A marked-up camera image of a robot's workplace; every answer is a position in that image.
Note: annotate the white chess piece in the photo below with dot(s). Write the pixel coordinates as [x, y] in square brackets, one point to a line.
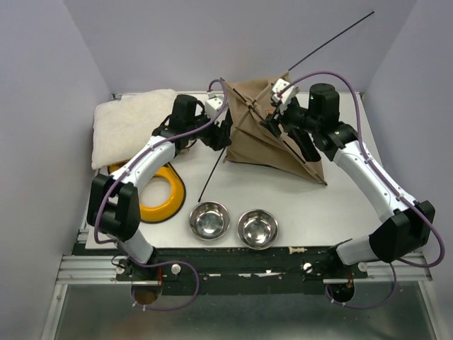
[297, 250]

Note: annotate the black tent pole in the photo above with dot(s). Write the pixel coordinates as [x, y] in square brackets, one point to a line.
[289, 69]
[283, 141]

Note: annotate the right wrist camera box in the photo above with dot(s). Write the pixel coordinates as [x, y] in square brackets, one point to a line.
[282, 92]

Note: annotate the aluminium extrusion rail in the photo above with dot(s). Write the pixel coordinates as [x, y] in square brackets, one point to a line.
[85, 270]

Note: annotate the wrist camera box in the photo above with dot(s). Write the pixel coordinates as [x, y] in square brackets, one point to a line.
[282, 92]
[213, 104]

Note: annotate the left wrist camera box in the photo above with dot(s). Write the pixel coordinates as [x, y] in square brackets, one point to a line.
[213, 104]

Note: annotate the white fluffy pet cushion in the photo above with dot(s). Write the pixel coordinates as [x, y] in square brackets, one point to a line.
[122, 127]

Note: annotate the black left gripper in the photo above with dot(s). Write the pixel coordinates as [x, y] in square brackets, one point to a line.
[218, 138]

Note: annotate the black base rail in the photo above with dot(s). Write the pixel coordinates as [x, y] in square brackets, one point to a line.
[303, 273]

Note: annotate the left steel pet bowl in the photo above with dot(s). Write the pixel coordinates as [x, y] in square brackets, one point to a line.
[209, 220]

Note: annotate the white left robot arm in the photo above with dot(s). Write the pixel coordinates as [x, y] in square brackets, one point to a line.
[113, 206]

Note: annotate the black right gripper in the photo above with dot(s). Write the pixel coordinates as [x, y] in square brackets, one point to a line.
[271, 122]

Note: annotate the right steel pet bowl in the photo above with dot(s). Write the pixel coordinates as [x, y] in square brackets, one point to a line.
[258, 229]

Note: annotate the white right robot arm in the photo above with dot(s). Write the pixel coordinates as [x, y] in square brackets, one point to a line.
[406, 223]

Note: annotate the steel pet bowl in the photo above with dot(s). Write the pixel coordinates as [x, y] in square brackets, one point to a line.
[209, 220]
[258, 229]

